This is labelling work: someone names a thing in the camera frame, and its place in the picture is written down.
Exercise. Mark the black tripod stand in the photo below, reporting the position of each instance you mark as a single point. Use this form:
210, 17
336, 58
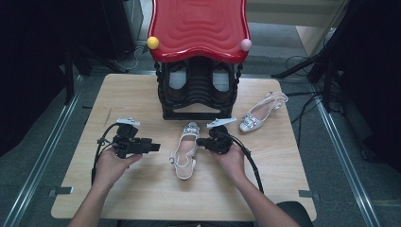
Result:
296, 66

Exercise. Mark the white jewelled slingback heel shoe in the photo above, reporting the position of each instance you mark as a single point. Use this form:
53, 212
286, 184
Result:
190, 130
252, 121

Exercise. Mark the metal floor rail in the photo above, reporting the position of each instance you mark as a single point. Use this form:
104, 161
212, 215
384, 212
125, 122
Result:
346, 164
41, 154

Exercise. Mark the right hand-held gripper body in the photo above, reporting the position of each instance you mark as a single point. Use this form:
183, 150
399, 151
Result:
220, 142

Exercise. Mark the black metal stand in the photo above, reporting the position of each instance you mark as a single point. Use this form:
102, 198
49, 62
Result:
69, 82

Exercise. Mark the black leather shoe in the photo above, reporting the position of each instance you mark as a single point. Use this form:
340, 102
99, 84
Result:
221, 80
177, 78

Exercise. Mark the wooden panel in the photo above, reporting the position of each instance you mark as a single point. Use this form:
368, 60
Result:
310, 39

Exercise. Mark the black chair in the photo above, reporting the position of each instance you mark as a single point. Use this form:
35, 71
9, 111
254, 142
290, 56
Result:
298, 214

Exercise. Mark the black curtain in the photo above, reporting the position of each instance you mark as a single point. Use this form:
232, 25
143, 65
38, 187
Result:
375, 78
31, 63

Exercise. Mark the person's right hand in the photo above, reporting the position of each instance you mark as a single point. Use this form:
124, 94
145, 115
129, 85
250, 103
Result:
235, 164

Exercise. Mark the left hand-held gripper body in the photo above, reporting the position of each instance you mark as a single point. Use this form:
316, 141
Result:
127, 145

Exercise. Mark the person's left hand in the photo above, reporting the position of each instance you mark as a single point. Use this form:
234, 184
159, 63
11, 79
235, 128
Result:
110, 168

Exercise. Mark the grey table bracket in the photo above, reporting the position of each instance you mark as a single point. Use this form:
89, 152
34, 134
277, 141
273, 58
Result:
307, 194
61, 191

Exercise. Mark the red and black shoe rack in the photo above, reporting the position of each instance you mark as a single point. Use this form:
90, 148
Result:
198, 28

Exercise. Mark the black cabinet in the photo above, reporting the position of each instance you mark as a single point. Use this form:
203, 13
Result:
119, 25

